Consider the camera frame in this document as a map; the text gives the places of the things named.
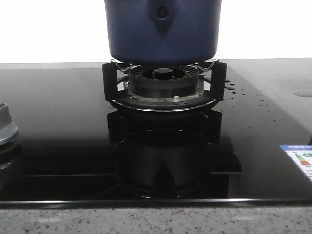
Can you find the blue cooking pot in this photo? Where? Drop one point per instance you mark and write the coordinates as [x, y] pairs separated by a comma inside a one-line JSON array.
[[163, 32]]

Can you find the black glass gas hob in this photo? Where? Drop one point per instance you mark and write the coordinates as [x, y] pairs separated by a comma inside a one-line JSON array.
[[74, 150]]

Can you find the black pot support grate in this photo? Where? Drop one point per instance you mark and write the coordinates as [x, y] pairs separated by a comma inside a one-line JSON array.
[[212, 79]]

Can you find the energy rating label sticker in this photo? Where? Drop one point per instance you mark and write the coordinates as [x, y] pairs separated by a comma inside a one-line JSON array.
[[301, 156]]

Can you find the silver stove control knob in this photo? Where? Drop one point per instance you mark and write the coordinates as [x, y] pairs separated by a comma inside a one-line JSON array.
[[8, 129]]

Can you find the black round gas burner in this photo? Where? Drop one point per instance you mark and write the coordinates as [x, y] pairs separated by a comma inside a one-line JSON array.
[[163, 82]]

